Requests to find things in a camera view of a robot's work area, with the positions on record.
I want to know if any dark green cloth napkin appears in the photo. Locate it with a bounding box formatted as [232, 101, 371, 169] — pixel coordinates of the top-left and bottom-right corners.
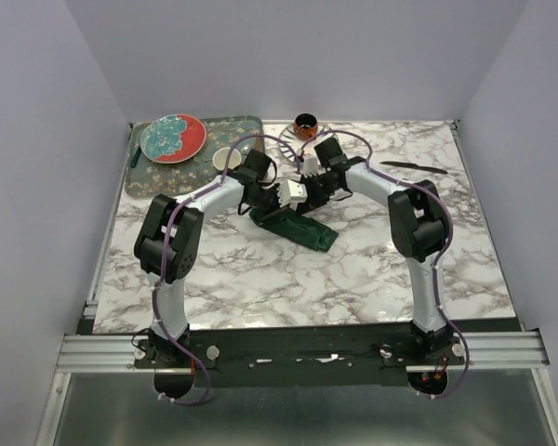
[249, 208, 339, 252]

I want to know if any black knife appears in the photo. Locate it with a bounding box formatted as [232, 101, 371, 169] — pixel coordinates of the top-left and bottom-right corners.
[380, 161, 448, 175]

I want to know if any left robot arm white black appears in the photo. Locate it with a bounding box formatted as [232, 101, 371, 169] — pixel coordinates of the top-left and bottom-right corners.
[134, 151, 277, 367]

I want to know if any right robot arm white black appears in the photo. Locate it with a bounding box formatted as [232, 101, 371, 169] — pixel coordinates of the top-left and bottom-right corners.
[312, 137, 456, 364]

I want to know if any white striped saucer plate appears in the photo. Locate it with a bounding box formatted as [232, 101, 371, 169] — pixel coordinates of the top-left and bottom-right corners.
[277, 123, 339, 164]

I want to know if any brown glazed cup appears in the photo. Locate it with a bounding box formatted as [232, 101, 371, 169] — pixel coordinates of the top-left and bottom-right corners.
[292, 113, 318, 140]

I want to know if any red and teal plate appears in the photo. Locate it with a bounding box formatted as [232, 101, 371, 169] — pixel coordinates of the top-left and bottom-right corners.
[139, 114, 207, 164]

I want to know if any floral teal serving tray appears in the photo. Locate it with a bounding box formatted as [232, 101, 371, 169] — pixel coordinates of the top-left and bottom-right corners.
[125, 115, 263, 198]

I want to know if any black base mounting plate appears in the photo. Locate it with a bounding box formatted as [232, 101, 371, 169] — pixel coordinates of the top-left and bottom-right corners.
[134, 322, 464, 388]

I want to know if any cream mug with teal handle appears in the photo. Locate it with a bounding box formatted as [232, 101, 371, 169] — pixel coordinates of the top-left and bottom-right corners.
[212, 147, 242, 172]

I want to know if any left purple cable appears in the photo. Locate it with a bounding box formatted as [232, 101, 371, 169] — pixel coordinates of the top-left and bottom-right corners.
[151, 133, 303, 406]

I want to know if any purple cable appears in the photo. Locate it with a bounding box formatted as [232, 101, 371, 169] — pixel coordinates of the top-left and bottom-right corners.
[297, 129, 472, 400]
[151, 133, 303, 406]

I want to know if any green handled utensil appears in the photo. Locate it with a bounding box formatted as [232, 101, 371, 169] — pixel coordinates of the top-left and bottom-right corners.
[130, 145, 141, 168]

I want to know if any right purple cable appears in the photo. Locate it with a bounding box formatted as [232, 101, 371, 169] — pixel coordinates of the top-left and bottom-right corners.
[297, 129, 472, 400]

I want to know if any aluminium frame rail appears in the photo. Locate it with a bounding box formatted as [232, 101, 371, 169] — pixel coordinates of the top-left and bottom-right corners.
[35, 331, 558, 445]

